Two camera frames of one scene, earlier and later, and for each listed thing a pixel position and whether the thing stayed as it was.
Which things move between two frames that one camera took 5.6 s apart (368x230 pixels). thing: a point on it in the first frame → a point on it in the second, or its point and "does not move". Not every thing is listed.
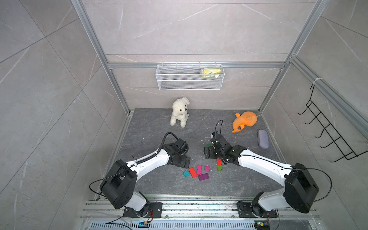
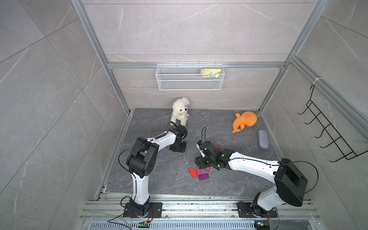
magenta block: [199, 169] does not move
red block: [193, 173] does not move
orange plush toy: [248, 119] does not move
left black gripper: [183, 164] → [183, 149]
